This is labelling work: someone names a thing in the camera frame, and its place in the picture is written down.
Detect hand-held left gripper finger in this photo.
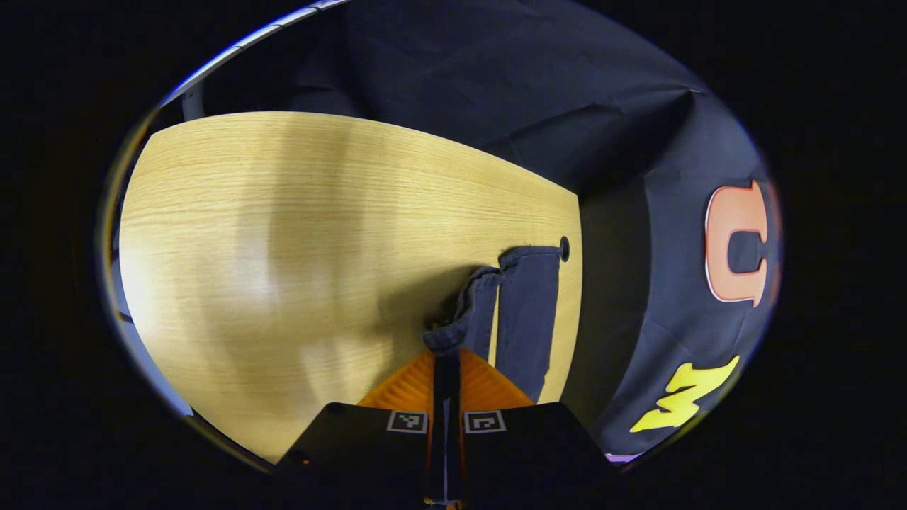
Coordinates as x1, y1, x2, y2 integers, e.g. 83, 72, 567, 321
447, 348, 626, 505
273, 350, 447, 505

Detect dark blue jeans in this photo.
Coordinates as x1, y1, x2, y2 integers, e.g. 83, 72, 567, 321
423, 245, 563, 404

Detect black backdrop cloth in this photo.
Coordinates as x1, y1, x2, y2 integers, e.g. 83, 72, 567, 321
202, 0, 784, 465

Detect grey metal pole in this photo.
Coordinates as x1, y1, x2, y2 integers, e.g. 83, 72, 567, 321
181, 81, 206, 123

